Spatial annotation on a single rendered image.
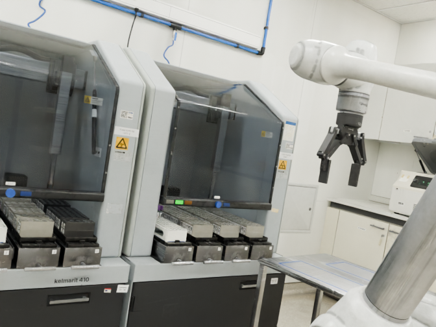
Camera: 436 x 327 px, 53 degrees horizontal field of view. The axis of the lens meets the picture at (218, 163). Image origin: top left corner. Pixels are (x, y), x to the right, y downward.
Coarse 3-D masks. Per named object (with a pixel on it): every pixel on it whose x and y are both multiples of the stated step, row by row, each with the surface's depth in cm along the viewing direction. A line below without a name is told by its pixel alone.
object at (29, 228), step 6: (24, 222) 152; (30, 222) 153; (36, 222) 155; (42, 222) 156; (48, 222) 157; (24, 228) 152; (30, 228) 154; (36, 228) 155; (42, 228) 156; (48, 228) 157; (24, 234) 153; (30, 234) 154; (36, 234) 155; (42, 234) 156; (48, 234) 158
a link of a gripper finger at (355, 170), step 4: (352, 164) 135; (356, 164) 134; (352, 168) 135; (356, 168) 134; (352, 172) 135; (356, 172) 134; (352, 176) 135; (356, 176) 134; (348, 180) 136; (352, 180) 135; (356, 180) 134; (348, 184) 136; (352, 184) 135; (356, 184) 134
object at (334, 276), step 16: (288, 256) 188; (304, 256) 192; (320, 256) 197; (288, 272) 165; (304, 272) 166; (320, 272) 170; (336, 272) 174; (352, 272) 178; (368, 272) 182; (256, 288) 177; (320, 288) 154; (336, 288) 153; (256, 304) 176; (320, 304) 205; (256, 320) 177
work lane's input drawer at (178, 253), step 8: (160, 240) 184; (176, 240) 183; (152, 248) 186; (160, 248) 181; (168, 248) 178; (176, 248) 180; (184, 248) 182; (192, 248) 185; (168, 256) 179; (176, 256) 181; (184, 256) 183; (192, 256) 185; (176, 264) 176; (184, 264) 178; (192, 264) 181
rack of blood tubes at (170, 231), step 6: (156, 222) 193; (162, 222) 195; (168, 222) 197; (156, 228) 198; (162, 228) 185; (168, 228) 184; (174, 228) 186; (180, 228) 188; (156, 234) 188; (162, 234) 196; (168, 234) 182; (174, 234) 183; (180, 234) 185; (186, 234) 187; (168, 240) 182; (174, 240) 183; (180, 240) 185
